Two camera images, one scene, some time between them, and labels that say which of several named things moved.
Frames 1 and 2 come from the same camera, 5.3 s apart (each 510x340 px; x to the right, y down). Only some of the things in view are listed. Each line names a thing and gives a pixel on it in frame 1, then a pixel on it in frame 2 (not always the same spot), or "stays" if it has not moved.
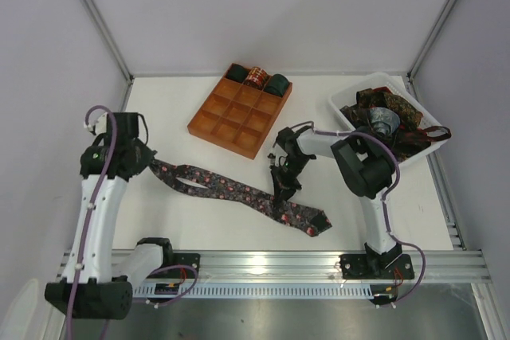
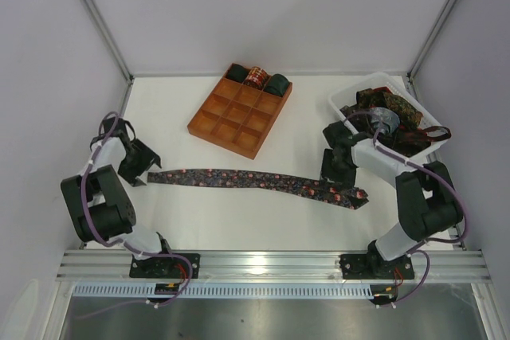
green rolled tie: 276,84 stays
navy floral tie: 309,220 -> 345,196
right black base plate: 379,267 stays
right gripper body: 287,173 -> 338,166
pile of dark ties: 396,118 stays
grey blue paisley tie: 386,121 stays
